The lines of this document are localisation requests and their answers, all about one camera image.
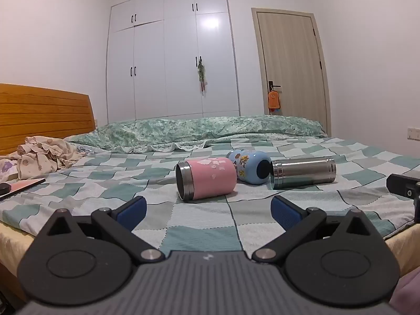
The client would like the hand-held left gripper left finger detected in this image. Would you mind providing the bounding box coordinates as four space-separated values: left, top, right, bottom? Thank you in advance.
36 196 165 266

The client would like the pink clothing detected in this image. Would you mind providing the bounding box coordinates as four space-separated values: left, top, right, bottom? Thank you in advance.
392 267 420 315

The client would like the green floral quilt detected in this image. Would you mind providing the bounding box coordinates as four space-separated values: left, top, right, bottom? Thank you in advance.
67 115 328 154

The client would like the stainless steel cup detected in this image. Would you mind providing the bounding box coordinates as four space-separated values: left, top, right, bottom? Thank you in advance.
270 158 337 190

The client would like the beige floral crumpled garment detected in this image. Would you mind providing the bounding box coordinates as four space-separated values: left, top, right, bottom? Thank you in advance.
16 136 96 180

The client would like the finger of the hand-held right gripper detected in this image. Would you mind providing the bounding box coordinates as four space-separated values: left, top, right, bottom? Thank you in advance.
386 173 420 224

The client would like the orange hanging plush toy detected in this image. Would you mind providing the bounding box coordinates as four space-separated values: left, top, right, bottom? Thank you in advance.
267 90 282 111

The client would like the pink cup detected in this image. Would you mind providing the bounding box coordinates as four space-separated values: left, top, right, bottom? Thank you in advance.
175 157 237 203

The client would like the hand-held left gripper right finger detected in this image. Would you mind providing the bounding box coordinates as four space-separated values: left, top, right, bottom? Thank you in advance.
251 195 383 265

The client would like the purple print cloth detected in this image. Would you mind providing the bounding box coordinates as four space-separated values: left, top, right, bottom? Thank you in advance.
0 157 21 183

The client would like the white wardrobe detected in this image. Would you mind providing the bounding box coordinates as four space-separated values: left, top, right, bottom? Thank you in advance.
106 0 241 124

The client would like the green hanging ornament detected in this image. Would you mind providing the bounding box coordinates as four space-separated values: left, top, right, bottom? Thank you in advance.
196 56 208 94

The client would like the blue cartoon print cup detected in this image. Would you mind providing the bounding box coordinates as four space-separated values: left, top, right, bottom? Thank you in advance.
227 150 272 185

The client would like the beige wooden door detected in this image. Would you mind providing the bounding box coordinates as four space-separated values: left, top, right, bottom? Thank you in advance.
251 7 331 132

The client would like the wooden headboard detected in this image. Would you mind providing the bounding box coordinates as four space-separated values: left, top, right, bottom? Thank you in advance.
0 83 96 156

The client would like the green checkered bed sheet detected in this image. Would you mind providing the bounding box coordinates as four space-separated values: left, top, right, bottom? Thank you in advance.
0 136 420 253

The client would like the pink flat notebook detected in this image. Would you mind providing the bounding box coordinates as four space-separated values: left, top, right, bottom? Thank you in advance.
0 178 46 202

